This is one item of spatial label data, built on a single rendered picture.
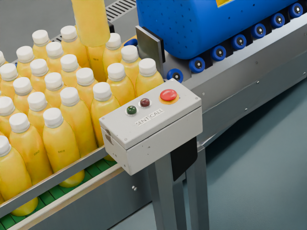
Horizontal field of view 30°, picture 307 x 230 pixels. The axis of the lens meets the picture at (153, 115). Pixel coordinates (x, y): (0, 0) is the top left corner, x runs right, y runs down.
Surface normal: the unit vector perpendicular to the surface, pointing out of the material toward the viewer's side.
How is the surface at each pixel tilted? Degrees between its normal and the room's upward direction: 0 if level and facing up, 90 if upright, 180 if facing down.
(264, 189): 0
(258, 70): 71
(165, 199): 90
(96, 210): 90
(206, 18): 76
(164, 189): 90
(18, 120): 0
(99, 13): 90
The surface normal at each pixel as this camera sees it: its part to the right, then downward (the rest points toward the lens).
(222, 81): 0.53, 0.22
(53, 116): -0.10, -0.73
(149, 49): -0.80, 0.46
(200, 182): 0.59, 0.50
